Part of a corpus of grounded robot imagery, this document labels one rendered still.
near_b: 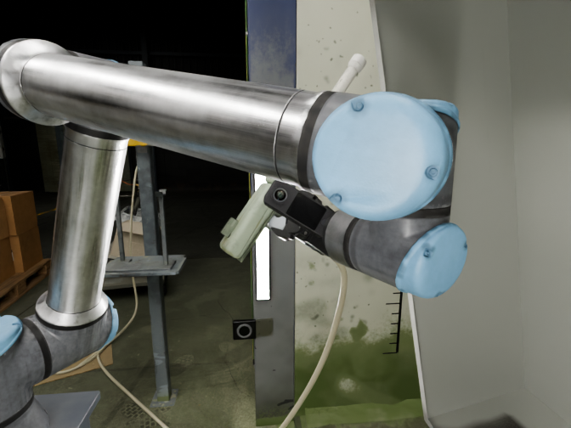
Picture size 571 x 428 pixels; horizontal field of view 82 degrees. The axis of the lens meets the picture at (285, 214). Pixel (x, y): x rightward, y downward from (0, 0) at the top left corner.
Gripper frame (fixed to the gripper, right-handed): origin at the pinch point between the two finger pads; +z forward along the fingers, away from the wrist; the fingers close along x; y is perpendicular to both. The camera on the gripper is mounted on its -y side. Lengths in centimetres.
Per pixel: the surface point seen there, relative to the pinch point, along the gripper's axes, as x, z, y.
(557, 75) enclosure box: 58, -22, 31
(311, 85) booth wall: 57, 53, 15
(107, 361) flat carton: -111, 154, 43
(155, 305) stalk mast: -55, 102, 29
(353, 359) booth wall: -28, 45, 103
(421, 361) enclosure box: -11, -3, 68
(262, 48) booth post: 56, 61, -6
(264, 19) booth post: 65, 60, -11
